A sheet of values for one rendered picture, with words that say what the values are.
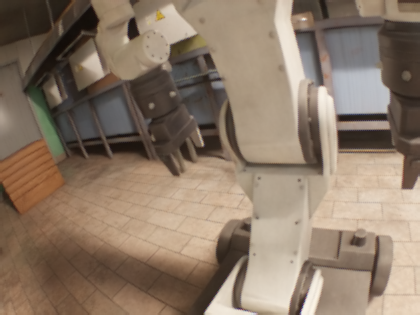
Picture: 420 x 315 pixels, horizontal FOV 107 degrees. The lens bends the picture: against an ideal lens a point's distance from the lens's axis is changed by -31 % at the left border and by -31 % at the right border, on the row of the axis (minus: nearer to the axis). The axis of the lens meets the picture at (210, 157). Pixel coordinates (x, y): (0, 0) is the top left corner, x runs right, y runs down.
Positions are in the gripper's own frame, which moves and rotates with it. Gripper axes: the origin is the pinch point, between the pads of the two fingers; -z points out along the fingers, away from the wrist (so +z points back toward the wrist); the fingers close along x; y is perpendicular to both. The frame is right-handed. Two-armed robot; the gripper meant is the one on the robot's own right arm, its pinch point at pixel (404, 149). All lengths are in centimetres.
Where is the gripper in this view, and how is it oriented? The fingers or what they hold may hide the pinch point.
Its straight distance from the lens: 39.5
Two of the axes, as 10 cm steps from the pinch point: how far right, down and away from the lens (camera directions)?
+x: 4.5, -6.4, 6.2
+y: -8.2, -0.1, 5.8
